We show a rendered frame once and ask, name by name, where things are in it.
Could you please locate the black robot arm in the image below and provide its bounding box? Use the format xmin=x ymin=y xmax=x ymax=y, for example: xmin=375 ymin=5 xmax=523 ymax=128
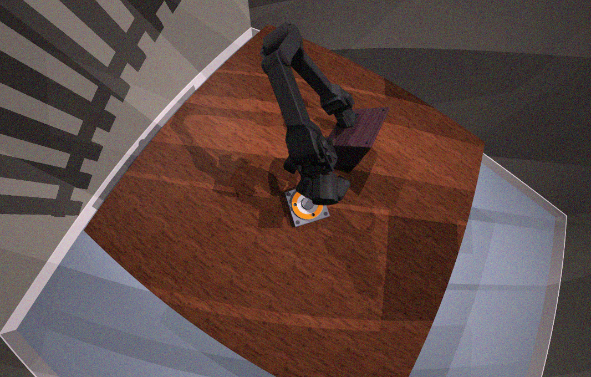
xmin=260 ymin=22 xmax=359 ymax=206

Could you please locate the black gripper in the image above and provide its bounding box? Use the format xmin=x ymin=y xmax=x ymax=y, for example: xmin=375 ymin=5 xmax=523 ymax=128
xmin=283 ymin=156 xmax=350 ymax=201

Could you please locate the orange round plate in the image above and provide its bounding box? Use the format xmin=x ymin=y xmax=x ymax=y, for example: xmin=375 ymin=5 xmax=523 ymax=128
xmin=292 ymin=192 xmax=323 ymax=220

